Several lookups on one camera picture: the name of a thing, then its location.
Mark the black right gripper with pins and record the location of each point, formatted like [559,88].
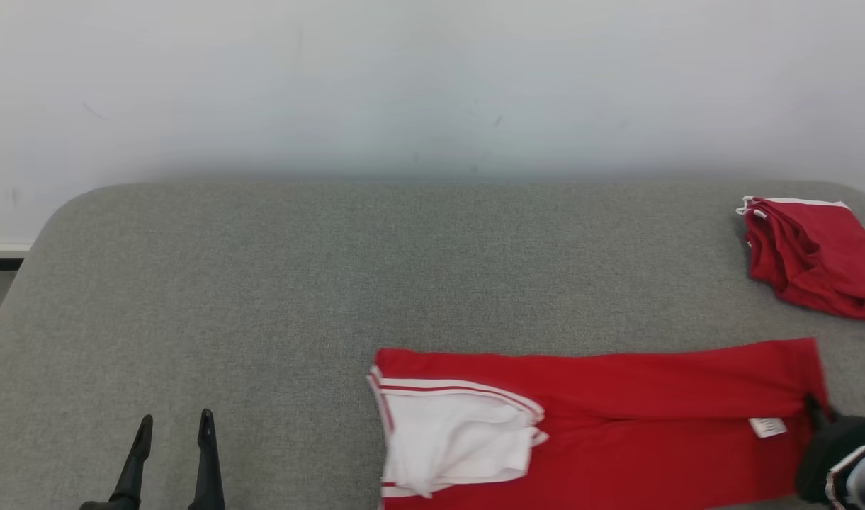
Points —
[829,450]

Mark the red shorts with white stripe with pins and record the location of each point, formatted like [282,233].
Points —
[815,255]

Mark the grey fabric sofa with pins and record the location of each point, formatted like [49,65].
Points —
[262,283]

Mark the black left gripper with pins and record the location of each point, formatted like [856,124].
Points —
[110,505]

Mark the black and white baseboard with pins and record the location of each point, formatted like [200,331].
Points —
[0,256]

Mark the red basketball jersey number 23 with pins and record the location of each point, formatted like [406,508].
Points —
[616,425]

